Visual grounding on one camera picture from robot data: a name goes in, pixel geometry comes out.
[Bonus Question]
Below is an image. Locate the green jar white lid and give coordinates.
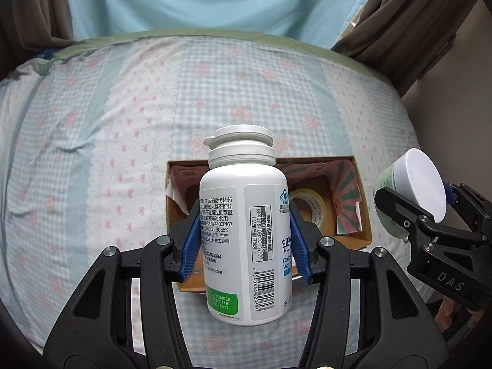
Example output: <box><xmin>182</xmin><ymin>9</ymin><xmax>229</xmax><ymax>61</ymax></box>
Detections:
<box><xmin>375</xmin><ymin>148</ymin><xmax>447</xmax><ymax>223</ymax></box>

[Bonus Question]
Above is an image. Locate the yellow tape roll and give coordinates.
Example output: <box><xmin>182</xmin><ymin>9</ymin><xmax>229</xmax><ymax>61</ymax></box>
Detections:
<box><xmin>289</xmin><ymin>188</ymin><xmax>327</xmax><ymax>228</ymax></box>

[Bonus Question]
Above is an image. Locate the white pill bottle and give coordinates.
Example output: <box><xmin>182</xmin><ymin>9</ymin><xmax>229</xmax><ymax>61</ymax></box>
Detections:
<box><xmin>199</xmin><ymin>124</ymin><xmax>292</xmax><ymax>327</ymax></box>

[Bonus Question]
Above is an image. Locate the person's right hand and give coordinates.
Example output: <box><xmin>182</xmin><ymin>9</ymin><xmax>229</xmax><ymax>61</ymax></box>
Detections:
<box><xmin>434</xmin><ymin>296</ymin><xmax>457</xmax><ymax>332</ymax></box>

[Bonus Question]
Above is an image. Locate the open cardboard box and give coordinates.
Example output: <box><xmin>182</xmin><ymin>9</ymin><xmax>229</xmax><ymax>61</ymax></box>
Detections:
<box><xmin>166</xmin><ymin>157</ymin><xmax>372</xmax><ymax>294</ymax></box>

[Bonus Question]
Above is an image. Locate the patchwork floral bed sheet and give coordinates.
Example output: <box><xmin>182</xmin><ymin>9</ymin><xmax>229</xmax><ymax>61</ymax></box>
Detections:
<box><xmin>1</xmin><ymin>32</ymin><xmax>417</xmax><ymax>345</ymax></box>

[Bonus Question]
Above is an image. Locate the light blue curtain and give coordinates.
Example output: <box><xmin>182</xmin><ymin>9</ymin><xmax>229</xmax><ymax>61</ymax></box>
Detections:
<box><xmin>68</xmin><ymin>0</ymin><xmax>368</xmax><ymax>48</ymax></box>

